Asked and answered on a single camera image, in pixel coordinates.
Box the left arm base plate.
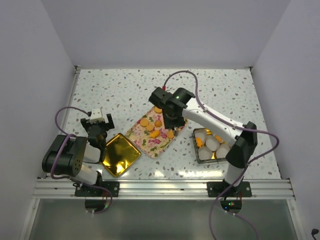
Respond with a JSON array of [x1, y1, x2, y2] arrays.
[[72, 181, 120, 197]]

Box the floral rectangular tray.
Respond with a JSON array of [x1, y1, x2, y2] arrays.
[[125, 106, 185, 159]]

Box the right round circuit board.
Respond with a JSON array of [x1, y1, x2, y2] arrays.
[[220, 200, 243, 214]]

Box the round circuit board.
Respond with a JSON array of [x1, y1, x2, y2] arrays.
[[220, 200, 243, 214], [84, 199, 109, 214]]

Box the left round circuit board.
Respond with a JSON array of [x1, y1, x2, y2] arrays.
[[84, 199, 109, 214]]

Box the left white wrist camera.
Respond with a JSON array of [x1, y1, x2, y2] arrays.
[[89, 108, 105, 124]]

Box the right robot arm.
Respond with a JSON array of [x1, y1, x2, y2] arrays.
[[148, 87, 258, 197]]

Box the orange round cookie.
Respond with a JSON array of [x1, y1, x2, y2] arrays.
[[154, 107, 162, 114], [166, 130, 175, 139], [145, 124, 154, 132], [139, 118, 149, 127]]

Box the metal tongs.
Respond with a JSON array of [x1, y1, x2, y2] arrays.
[[172, 127, 179, 137]]

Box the gold tin lid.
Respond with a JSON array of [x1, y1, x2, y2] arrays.
[[101, 133, 141, 178]]

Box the brown flower cookie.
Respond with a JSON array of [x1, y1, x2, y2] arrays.
[[154, 120, 162, 127]]

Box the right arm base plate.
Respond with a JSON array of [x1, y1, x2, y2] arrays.
[[206, 181, 253, 198]]

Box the orange fish cookie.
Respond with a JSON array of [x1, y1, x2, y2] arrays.
[[195, 137, 204, 148], [149, 130, 161, 139]]

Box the white paper cup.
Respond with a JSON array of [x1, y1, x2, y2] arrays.
[[194, 128, 207, 142], [205, 135, 220, 152], [198, 146, 213, 161], [215, 144, 230, 159]]

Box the square cookie tin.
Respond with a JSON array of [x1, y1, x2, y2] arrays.
[[192, 128, 231, 164]]

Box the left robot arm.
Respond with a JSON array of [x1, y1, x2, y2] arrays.
[[41, 112, 115, 197]]

